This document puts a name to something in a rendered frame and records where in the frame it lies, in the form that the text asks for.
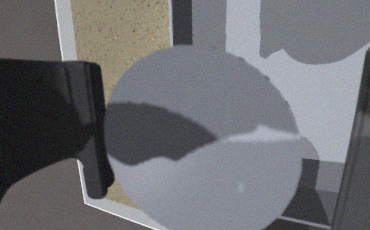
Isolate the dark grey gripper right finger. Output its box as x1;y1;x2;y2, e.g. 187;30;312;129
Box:
331;47;370;230

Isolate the grey tray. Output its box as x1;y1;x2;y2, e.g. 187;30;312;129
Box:
168;0;370;229

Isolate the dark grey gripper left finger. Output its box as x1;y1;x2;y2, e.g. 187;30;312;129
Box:
0;58;115;203

